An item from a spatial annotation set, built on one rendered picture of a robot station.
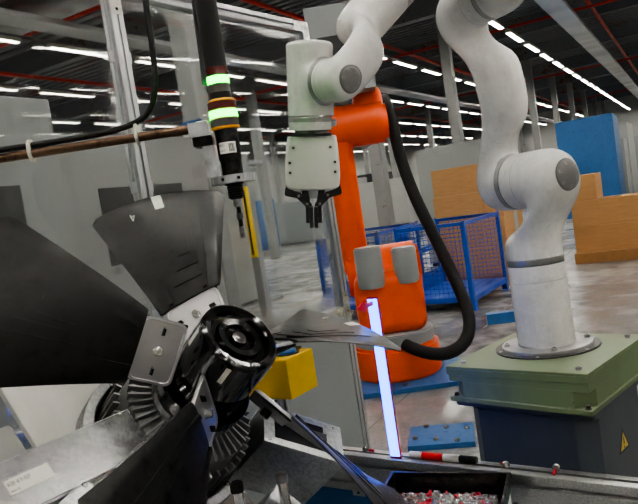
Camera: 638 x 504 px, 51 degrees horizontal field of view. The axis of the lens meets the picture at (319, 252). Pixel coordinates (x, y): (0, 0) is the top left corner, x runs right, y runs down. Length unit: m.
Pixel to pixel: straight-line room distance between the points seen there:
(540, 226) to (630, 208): 8.66
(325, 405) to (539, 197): 1.28
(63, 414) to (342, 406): 1.52
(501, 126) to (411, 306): 3.49
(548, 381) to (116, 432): 0.80
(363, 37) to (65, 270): 0.62
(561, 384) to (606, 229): 8.80
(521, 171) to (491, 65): 0.23
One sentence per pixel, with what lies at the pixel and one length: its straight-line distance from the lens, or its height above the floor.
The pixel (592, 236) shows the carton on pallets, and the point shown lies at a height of 0.35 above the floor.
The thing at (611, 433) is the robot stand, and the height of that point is 0.85.
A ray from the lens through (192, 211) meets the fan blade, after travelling 1.16.
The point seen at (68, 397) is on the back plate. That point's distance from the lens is 1.15.
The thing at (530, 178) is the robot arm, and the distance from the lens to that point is 1.42.
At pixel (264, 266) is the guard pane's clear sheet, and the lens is 2.18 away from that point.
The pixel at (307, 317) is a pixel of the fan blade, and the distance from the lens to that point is 1.25.
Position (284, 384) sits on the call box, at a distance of 1.47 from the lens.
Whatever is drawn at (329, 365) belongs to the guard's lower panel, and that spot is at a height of 0.81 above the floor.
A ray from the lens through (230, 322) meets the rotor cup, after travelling 0.96.
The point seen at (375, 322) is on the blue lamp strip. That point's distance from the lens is 1.34.
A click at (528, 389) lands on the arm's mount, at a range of 1.40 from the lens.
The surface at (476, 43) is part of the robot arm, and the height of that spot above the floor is 1.67.
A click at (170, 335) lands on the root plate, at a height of 1.24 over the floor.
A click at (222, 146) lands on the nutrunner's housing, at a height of 1.50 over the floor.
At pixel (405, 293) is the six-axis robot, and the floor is 0.66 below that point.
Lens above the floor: 1.39
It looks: 4 degrees down
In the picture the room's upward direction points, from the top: 9 degrees counter-clockwise
